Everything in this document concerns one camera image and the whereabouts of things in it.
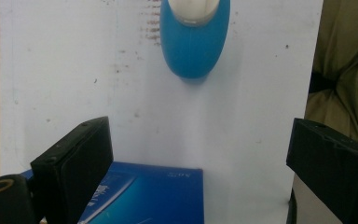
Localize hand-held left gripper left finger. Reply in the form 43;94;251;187
30;116;115;224

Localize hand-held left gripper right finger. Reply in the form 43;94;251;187
285;118;358;224

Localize blue box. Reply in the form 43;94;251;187
20;161;205;224

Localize blue oval cup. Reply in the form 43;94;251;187
159;0;231;79

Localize white table mat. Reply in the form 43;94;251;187
0;0;324;224

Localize olive curtain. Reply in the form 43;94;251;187
304;0;358;151

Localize black strap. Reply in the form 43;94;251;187
308;71;337;94

